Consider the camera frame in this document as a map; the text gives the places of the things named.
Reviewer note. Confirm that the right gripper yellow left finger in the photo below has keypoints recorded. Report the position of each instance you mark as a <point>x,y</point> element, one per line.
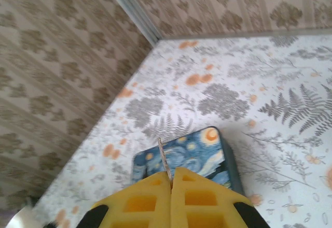
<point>135,207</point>

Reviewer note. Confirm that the starry night tin box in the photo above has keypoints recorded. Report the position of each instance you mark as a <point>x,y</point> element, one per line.
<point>192,155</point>

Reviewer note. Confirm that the aluminium table edge strip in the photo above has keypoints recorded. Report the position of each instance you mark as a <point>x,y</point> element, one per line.
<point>246,34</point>

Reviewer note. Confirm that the aluminium frame post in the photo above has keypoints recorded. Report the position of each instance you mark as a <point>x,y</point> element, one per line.
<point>135,7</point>

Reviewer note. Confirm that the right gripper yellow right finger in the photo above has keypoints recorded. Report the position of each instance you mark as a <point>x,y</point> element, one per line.
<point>202,202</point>

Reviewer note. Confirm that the silver key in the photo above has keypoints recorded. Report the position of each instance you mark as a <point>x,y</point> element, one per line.
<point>164,158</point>

